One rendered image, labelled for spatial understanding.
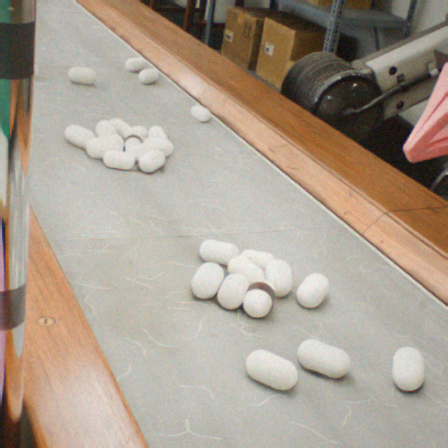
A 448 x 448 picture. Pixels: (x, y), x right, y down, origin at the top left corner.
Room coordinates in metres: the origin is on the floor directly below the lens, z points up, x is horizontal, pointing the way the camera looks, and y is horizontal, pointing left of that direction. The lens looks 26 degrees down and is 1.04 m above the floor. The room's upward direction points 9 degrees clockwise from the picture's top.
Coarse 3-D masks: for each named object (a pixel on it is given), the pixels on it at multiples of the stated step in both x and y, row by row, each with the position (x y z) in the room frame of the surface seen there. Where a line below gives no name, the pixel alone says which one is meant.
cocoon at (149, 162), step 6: (156, 150) 0.71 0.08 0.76; (144, 156) 0.70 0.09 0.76; (150, 156) 0.70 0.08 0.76; (156, 156) 0.70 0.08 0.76; (162, 156) 0.71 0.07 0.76; (138, 162) 0.70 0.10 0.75; (144, 162) 0.69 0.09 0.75; (150, 162) 0.69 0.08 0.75; (156, 162) 0.70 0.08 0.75; (162, 162) 0.71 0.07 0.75; (144, 168) 0.69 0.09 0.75; (150, 168) 0.69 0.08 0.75; (156, 168) 0.70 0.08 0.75
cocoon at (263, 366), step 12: (252, 360) 0.38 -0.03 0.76; (264, 360) 0.38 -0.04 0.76; (276, 360) 0.38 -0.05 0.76; (288, 360) 0.38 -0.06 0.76; (252, 372) 0.38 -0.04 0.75; (264, 372) 0.38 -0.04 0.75; (276, 372) 0.37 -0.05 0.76; (288, 372) 0.37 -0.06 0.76; (276, 384) 0.37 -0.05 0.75; (288, 384) 0.37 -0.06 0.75
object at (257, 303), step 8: (256, 280) 0.48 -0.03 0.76; (264, 280) 0.48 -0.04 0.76; (248, 296) 0.46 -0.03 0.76; (256, 296) 0.46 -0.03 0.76; (264, 296) 0.46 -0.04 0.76; (248, 304) 0.45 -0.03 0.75; (256, 304) 0.45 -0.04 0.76; (264, 304) 0.45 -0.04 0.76; (248, 312) 0.45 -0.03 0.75; (256, 312) 0.45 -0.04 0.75; (264, 312) 0.45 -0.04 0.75
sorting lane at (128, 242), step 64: (64, 0) 1.53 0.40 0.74; (64, 64) 1.05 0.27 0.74; (64, 128) 0.79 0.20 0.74; (192, 128) 0.86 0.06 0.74; (64, 192) 0.62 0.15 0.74; (128, 192) 0.64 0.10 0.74; (192, 192) 0.67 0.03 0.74; (256, 192) 0.69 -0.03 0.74; (64, 256) 0.50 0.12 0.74; (128, 256) 0.52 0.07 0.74; (192, 256) 0.53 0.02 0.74; (320, 256) 0.57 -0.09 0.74; (384, 256) 0.59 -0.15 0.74; (128, 320) 0.43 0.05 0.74; (192, 320) 0.44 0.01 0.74; (256, 320) 0.45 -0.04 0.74; (320, 320) 0.47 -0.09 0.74; (384, 320) 0.48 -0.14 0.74; (128, 384) 0.36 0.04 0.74; (192, 384) 0.37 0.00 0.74; (256, 384) 0.38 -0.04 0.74; (320, 384) 0.39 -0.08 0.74; (384, 384) 0.40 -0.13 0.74
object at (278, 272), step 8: (272, 264) 0.51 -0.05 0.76; (280, 264) 0.51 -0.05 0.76; (288, 264) 0.51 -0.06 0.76; (264, 272) 0.51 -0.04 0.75; (272, 272) 0.50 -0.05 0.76; (280, 272) 0.49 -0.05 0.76; (288, 272) 0.50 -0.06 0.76; (272, 280) 0.49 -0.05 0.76; (280, 280) 0.49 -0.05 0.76; (288, 280) 0.49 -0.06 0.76; (280, 288) 0.48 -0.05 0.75; (288, 288) 0.49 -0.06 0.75; (280, 296) 0.49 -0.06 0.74
